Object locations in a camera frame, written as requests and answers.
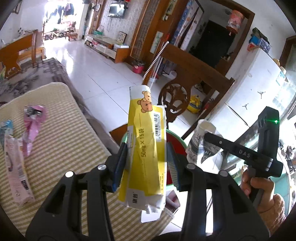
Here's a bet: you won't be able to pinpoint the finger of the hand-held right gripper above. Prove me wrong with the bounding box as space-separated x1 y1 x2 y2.
203 131 271 171

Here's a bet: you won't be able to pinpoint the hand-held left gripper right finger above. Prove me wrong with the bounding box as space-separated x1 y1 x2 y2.
166 142 270 241

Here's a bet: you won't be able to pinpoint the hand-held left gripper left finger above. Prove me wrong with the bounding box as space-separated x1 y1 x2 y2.
25 142 128 241

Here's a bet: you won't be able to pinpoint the red basin with green rim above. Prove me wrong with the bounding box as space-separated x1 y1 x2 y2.
120 128 188 189

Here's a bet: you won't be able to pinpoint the printed paper cup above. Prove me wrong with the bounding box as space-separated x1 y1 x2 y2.
186 119 224 175

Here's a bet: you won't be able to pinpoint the yellow white medicine box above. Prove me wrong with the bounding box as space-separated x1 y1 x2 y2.
117 85 167 223

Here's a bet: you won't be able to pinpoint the person's right hand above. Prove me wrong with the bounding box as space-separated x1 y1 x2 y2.
240 166 275 214

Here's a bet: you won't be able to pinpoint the pink flat packet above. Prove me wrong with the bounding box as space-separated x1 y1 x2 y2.
165 189 181 209

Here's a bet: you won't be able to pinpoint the yellow plastic toy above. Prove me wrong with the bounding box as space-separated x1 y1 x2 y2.
187 95 207 114

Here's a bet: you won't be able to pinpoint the white refrigerator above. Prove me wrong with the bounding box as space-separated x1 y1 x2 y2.
208 47 289 150

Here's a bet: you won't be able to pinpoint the carved dark wooden chair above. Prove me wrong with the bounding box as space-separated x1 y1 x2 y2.
143 44 235 145

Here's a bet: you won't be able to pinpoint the blue printed box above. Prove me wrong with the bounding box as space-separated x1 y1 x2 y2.
248 37 272 54

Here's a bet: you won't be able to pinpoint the shiny pink wrapper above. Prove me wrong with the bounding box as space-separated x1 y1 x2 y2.
22 105 47 157

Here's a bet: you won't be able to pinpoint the red bucket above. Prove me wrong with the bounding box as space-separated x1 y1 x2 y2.
131 60 145 75

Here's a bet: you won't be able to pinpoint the long pale pink wrapper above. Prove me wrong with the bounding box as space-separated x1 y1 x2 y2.
4 134 36 207

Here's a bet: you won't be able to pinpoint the dark entrance door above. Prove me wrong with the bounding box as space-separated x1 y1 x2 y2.
191 20 234 69

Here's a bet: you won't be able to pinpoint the blue white wrapper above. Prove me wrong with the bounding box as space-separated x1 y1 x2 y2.
0 120 13 141

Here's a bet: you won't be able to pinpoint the low television cabinet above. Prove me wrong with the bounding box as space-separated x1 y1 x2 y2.
85 34 130 64

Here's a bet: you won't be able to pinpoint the red paper lantern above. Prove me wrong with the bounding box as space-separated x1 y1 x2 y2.
227 10 245 33

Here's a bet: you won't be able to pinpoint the framed geometric picture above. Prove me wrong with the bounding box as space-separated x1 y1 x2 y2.
116 31 128 45

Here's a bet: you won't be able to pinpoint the hanging laundry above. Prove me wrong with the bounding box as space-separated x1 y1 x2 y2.
45 2 77 25

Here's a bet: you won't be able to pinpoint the white beaded cord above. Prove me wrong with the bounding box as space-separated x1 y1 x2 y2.
142 35 171 87

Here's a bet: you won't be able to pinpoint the small green wall scroll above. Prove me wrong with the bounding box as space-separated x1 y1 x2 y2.
150 31 164 54

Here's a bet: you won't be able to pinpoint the colourful wall posters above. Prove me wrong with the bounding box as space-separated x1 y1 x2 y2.
173 0 204 50

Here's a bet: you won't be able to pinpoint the wall television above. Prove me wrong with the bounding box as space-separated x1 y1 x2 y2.
108 3 126 18

